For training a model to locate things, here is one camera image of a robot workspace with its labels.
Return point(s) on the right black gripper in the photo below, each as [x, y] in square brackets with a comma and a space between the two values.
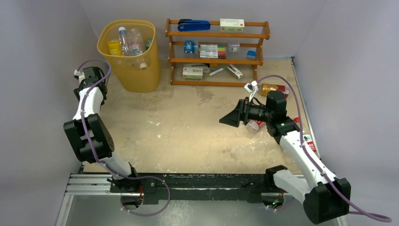
[243, 111]

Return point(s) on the red white label bottle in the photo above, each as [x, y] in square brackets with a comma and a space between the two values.
[254, 126]

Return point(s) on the clear white-cap bottle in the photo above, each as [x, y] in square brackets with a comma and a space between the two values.
[137, 48]

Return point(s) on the purple label clear bottle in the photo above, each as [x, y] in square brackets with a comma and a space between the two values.
[124, 41]

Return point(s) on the yellow label bottle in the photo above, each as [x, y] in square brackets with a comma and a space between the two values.
[114, 47]

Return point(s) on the green label bottle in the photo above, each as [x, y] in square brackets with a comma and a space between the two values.
[147, 43]

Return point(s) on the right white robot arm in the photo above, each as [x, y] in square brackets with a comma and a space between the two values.
[321, 193]

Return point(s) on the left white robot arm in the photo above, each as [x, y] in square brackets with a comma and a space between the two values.
[86, 132]

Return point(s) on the yellow plastic bin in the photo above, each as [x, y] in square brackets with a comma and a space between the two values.
[132, 78]

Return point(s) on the brown tea red bottle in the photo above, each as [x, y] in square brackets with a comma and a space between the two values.
[266, 88]

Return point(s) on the green white marker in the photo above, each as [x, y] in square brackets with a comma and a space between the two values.
[217, 71]

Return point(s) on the grey stapler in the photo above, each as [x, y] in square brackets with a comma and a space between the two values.
[205, 67]

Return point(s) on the blue white eraser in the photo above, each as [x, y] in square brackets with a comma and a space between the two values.
[251, 55]

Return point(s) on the colour marker pen set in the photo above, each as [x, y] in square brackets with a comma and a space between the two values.
[212, 51]

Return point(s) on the white staples box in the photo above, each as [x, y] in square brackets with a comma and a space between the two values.
[192, 73]

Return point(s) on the clear small jar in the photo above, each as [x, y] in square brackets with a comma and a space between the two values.
[233, 47]

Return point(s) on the wooden shelf rack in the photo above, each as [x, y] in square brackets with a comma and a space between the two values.
[263, 35]

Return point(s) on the red-cap bottle at right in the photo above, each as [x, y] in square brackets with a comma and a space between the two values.
[309, 140]

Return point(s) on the white green box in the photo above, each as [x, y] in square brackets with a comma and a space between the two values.
[232, 25]

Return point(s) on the blue stapler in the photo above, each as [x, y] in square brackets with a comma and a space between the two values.
[190, 25]

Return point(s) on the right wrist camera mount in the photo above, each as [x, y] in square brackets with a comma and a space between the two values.
[252, 89]

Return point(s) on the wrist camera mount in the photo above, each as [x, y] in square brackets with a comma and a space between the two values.
[252, 89]
[79, 75]

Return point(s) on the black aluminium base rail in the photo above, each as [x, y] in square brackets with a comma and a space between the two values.
[189, 187]

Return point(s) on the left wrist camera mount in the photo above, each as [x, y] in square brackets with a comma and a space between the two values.
[79, 75]

